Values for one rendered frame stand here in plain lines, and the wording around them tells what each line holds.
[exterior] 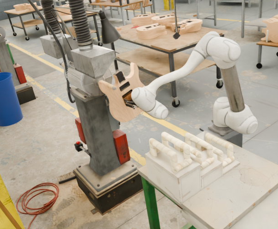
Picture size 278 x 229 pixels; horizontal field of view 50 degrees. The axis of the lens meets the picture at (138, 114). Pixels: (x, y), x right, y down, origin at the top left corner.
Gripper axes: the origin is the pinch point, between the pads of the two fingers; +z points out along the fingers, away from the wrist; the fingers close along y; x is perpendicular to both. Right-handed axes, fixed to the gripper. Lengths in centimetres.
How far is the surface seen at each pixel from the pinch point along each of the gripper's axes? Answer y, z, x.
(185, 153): -25, -89, 12
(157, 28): 173, 184, -43
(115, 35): 5, -5, 50
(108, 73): -1.2, 16.2, 18.4
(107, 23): 4, -2, 58
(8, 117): -70, 278, -81
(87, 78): -18.4, 16.3, 24.2
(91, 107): -20.8, 31.8, -6.8
